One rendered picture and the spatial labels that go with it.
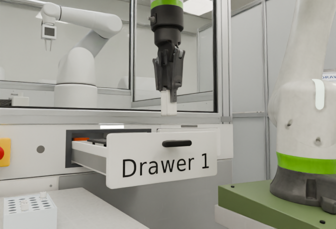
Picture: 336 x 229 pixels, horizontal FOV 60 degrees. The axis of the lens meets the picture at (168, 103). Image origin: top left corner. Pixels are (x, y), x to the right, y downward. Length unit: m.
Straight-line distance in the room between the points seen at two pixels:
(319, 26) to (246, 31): 2.08
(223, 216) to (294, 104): 0.29
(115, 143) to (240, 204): 0.29
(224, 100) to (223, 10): 0.39
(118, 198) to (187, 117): 0.39
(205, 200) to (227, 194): 0.53
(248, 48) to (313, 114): 2.24
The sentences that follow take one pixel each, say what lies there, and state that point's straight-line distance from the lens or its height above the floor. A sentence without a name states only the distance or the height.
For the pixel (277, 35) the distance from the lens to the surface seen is 2.63.
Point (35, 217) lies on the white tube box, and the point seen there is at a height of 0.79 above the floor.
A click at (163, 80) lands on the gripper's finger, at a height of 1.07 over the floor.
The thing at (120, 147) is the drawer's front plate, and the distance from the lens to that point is 0.61.
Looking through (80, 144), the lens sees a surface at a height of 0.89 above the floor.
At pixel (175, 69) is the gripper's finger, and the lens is 0.76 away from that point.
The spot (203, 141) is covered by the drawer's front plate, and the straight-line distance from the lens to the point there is 0.73.
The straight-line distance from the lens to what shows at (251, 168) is 2.78.
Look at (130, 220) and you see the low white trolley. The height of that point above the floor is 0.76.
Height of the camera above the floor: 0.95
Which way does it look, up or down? 4 degrees up
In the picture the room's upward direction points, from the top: straight up
